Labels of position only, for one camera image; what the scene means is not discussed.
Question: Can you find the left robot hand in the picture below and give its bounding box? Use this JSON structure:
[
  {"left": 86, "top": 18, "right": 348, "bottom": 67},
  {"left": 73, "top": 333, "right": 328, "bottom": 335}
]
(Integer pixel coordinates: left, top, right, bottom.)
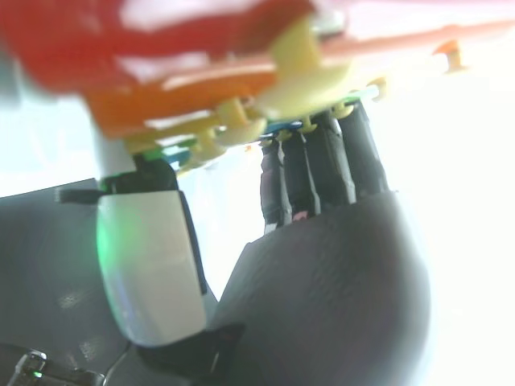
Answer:
[{"left": 0, "top": 98, "right": 432, "bottom": 386}]

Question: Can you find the rainbow wooden toy xylophone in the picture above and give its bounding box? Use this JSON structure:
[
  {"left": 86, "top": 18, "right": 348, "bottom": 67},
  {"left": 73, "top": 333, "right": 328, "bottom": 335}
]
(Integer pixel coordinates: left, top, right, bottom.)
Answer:
[{"left": 0, "top": 0, "right": 472, "bottom": 179}]

